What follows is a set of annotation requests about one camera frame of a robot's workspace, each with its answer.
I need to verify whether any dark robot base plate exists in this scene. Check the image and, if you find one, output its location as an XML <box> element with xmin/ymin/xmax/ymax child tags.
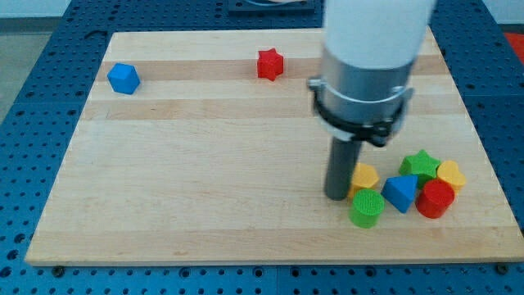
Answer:
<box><xmin>226</xmin><ymin>0</ymin><xmax>315</xmax><ymax>14</ymax></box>

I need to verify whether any yellow heart block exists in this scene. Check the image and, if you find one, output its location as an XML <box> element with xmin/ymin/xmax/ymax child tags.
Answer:
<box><xmin>436</xmin><ymin>160</ymin><xmax>467</xmax><ymax>193</ymax></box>

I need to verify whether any yellow hexagon block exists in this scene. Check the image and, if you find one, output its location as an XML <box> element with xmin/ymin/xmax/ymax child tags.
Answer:
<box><xmin>347</xmin><ymin>162</ymin><xmax>380</xmax><ymax>199</ymax></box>

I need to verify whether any red star block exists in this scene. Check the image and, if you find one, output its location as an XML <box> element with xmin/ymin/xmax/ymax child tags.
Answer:
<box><xmin>257</xmin><ymin>48</ymin><xmax>284</xmax><ymax>81</ymax></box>

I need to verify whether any blue cube block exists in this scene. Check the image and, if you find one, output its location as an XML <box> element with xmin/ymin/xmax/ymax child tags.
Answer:
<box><xmin>106</xmin><ymin>63</ymin><xmax>140</xmax><ymax>95</ymax></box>

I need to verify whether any red cylinder block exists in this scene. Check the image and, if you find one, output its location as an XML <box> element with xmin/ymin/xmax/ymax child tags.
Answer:
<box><xmin>415</xmin><ymin>179</ymin><xmax>455</xmax><ymax>219</ymax></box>

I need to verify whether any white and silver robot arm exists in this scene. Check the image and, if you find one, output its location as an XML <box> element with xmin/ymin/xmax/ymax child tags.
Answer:
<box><xmin>307</xmin><ymin>0</ymin><xmax>436</xmax><ymax>201</ymax></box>

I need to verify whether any green star block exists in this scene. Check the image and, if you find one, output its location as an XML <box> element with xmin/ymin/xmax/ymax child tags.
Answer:
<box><xmin>399</xmin><ymin>149</ymin><xmax>441</xmax><ymax>189</ymax></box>

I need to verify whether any light wooden board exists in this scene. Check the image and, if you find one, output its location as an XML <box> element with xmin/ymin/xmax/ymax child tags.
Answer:
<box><xmin>25</xmin><ymin>29</ymin><xmax>523</xmax><ymax>266</ymax></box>

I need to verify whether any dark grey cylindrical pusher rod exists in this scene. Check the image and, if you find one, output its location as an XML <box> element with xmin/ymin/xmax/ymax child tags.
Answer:
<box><xmin>323</xmin><ymin>137</ymin><xmax>362</xmax><ymax>201</ymax></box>

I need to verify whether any blue triangle block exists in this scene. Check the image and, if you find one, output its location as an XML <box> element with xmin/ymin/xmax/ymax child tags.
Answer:
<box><xmin>382</xmin><ymin>175</ymin><xmax>418</xmax><ymax>214</ymax></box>

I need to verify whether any green cylinder block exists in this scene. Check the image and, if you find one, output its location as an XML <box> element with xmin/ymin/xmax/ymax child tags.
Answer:
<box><xmin>349</xmin><ymin>188</ymin><xmax>385</xmax><ymax>229</ymax></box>

